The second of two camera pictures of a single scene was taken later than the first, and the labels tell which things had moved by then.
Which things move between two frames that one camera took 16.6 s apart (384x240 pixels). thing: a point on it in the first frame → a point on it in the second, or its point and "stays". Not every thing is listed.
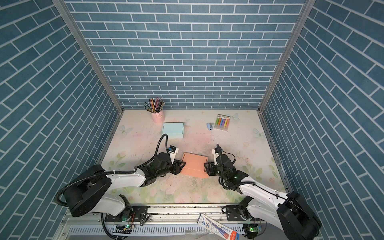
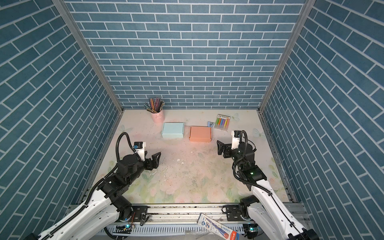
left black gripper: [177, 166] → [155, 165]
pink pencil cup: [159, 117] stays
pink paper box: [194, 166] → [200, 134]
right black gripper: [210, 170] → [222, 149]
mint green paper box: [173, 129] stays
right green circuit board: [251, 229] stays
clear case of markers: [222, 122] stays
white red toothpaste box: [217, 228] stays
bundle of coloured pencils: [155, 105] stays
